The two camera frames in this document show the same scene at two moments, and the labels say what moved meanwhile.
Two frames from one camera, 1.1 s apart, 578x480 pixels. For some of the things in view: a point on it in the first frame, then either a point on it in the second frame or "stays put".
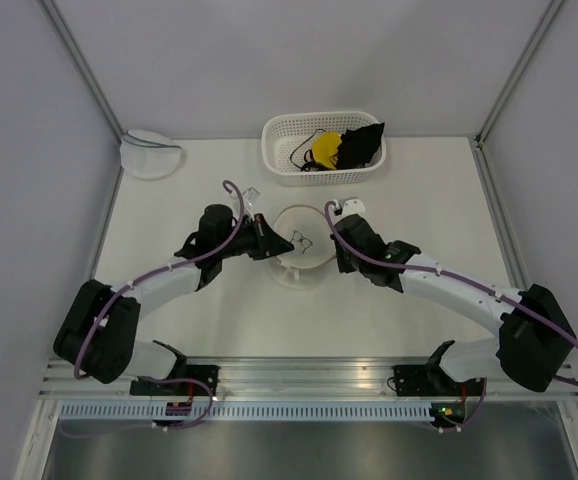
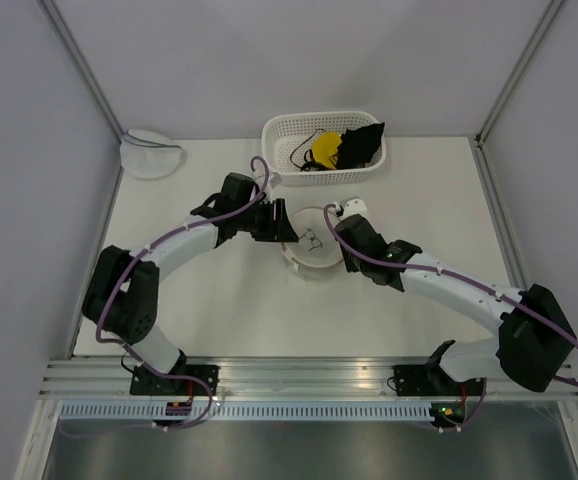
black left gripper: (267, 243) to (279, 230)
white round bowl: (147, 155) stays put
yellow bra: (325, 146) stays put
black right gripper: (344, 265) stays put
